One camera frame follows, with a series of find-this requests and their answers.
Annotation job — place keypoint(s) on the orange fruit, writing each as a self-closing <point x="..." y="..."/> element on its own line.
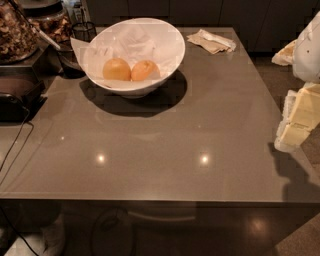
<point x="145" y="70"/>
<point x="117" y="69"/>

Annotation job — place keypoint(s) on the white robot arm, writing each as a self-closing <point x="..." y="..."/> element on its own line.
<point x="301" y="111"/>

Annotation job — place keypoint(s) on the white ceramic bowl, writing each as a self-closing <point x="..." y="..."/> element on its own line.
<point x="160" y="63"/>

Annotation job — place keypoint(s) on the white paper bowl liner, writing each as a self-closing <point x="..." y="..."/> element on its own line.
<point x="133" y="43"/>

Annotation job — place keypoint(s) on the folded paper napkins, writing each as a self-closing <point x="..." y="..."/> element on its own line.
<point x="211" y="42"/>

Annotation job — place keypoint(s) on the black appliance on left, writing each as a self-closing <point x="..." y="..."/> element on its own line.
<point x="20" y="97"/>

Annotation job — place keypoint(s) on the large glass snack jar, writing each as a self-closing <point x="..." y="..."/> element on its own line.
<point x="17" y="40"/>

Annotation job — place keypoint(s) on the black wire cup holder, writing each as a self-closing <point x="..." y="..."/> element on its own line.
<point x="85" y="31"/>

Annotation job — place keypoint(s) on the white serving spoon handle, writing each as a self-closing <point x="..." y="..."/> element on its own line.
<point x="44" y="37"/>

